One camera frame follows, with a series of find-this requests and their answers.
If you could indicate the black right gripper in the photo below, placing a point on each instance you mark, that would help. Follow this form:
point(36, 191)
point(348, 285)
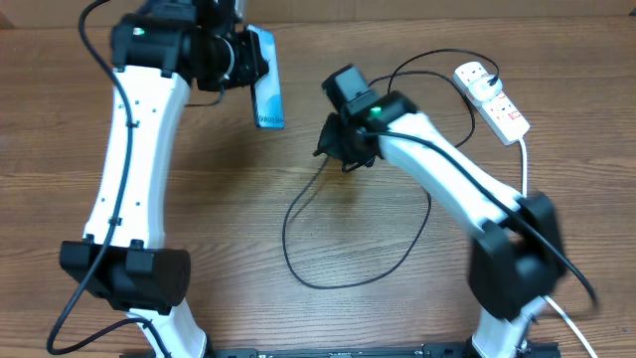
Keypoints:
point(331, 144)

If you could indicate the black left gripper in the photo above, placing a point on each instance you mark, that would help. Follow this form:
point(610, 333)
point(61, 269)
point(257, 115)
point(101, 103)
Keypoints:
point(249, 62)

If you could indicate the blue Samsung Galaxy smartphone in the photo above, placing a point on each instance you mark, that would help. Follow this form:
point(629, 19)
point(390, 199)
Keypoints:
point(266, 93)

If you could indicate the white power strip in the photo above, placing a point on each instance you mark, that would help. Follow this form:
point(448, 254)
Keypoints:
point(500, 113)

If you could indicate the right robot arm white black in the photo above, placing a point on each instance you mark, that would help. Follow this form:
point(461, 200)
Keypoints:
point(516, 249)

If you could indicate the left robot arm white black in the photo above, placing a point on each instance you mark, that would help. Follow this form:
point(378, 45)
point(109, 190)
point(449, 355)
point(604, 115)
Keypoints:
point(159, 54)

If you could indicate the white USB charger plug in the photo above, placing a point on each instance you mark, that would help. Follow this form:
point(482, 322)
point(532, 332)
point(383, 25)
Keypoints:
point(485, 88)

